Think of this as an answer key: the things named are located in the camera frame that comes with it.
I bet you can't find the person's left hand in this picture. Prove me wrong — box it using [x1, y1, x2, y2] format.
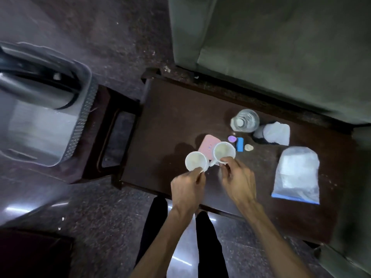
[170, 168, 206, 215]

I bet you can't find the person's right hand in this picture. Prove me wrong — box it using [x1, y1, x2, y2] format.
[219, 156, 259, 213]

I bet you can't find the small white cup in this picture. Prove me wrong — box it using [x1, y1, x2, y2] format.
[185, 151, 210, 173]
[208, 141, 237, 168]

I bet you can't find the pink plastic box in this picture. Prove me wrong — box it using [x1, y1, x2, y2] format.
[198, 134, 222, 160]

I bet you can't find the black mesh cup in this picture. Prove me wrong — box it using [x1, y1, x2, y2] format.
[251, 124, 279, 145]

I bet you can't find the clear zip bag blue seal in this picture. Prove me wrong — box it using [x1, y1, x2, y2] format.
[271, 146, 320, 205]

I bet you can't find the white tissue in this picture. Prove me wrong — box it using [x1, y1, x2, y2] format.
[262, 121, 291, 147]

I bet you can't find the clear plastic water bottle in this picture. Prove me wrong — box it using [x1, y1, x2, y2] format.
[230, 109, 260, 133]

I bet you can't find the clear plastic basket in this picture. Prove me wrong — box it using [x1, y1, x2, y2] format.
[0, 41, 99, 168]

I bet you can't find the steel kettle with black handle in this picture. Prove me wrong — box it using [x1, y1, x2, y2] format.
[0, 44, 82, 110]

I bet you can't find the person's left forearm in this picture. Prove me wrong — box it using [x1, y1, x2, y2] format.
[130, 207, 195, 278]

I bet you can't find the person's right forearm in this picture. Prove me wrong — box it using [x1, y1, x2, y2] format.
[242, 199, 315, 278]

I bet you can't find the person's left leg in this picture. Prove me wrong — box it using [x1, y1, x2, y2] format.
[136, 196, 168, 267]

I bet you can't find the dark wooden table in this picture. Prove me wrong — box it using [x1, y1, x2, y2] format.
[111, 68, 357, 245]

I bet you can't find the brown plastic stool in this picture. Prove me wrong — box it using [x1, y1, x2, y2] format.
[66, 85, 143, 184]

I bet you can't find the green fabric sofa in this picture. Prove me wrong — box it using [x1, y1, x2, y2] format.
[314, 124, 371, 278]

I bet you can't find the green fabric armchair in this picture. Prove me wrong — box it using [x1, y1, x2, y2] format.
[167, 0, 371, 125]

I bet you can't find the dark maroon furniture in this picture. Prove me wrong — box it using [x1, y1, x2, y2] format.
[0, 228, 73, 278]

